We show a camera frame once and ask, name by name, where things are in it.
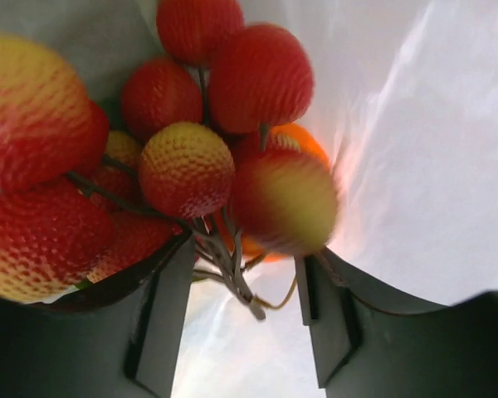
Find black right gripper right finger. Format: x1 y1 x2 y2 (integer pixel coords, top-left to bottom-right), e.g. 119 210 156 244
295 250 498 397

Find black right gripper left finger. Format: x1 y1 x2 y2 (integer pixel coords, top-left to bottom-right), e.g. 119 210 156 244
0 233 194 397

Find red yellow fake lychee bunch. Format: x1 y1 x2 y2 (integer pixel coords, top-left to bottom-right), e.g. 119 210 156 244
0 1 341 320

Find translucent yellow-green plastic bag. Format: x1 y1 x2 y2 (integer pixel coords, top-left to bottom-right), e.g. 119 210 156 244
0 0 498 398

